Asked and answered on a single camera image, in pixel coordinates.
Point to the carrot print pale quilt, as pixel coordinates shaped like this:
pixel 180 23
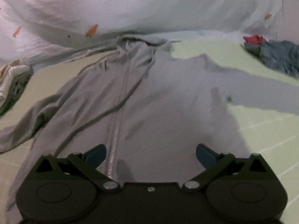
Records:
pixel 163 4

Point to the white folded garment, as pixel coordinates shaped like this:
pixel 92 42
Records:
pixel 9 79

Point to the blue denim garment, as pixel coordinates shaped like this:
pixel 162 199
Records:
pixel 280 56

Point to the beige folded garment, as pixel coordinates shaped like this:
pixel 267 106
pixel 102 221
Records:
pixel 15 63

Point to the red crumpled cloth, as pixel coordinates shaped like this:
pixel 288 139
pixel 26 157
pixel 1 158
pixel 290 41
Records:
pixel 254 39

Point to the grey-green crumpled cloth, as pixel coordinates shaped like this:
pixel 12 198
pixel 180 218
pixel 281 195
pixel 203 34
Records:
pixel 252 49

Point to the grey zip hoodie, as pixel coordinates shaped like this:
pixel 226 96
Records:
pixel 163 98

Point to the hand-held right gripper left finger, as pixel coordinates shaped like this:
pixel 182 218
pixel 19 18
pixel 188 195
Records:
pixel 96 155

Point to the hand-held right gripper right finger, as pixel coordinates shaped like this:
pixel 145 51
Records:
pixel 205 155

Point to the grey checked folded garment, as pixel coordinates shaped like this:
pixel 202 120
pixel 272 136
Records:
pixel 18 86

